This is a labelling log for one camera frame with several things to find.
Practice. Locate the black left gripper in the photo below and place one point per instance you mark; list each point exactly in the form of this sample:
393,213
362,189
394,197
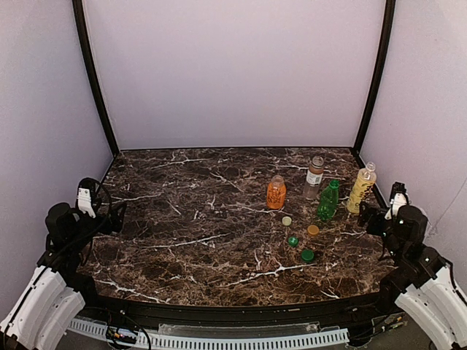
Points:
112,217

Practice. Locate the black front rail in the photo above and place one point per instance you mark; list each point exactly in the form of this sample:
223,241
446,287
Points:
355,311

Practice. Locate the black frame post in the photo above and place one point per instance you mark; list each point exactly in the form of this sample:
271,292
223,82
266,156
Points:
384,43
90,67

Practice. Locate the gold brown bottle cap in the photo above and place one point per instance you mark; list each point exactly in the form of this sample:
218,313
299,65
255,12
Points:
313,230

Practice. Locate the large yellow tea bottle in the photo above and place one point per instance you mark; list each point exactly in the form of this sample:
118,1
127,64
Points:
364,182

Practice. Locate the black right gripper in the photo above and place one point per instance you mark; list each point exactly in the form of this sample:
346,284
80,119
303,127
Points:
370,216

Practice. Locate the green plastic bottle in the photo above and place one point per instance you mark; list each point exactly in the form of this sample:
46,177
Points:
329,201

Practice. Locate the cream white bottle cap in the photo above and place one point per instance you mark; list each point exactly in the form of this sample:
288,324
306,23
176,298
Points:
286,221

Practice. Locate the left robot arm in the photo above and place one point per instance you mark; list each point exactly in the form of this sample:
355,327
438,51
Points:
56,292

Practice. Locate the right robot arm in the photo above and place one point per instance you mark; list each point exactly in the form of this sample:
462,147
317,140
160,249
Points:
423,283

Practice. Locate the orange juice bottle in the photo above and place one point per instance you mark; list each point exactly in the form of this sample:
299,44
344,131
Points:
276,192

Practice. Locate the large dark green cap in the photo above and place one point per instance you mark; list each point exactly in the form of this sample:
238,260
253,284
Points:
307,255

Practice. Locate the brown coffee glass bottle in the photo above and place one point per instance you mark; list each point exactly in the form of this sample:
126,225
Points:
314,177

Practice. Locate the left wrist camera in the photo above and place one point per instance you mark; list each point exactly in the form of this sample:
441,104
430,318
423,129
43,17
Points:
87,192

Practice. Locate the left black frame post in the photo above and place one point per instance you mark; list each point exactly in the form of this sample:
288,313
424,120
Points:
90,67

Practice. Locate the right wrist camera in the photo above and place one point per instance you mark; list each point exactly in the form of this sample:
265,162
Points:
398,198

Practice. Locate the white slotted cable duct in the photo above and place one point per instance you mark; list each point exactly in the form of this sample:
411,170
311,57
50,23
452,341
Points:
170,336

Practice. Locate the right black frame post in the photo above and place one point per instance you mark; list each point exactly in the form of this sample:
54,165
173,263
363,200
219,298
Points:
384,43

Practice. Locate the green bottle cap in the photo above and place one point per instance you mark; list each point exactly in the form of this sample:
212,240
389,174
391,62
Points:
292,241

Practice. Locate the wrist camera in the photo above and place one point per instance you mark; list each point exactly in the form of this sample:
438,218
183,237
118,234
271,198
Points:
87,192
398,198

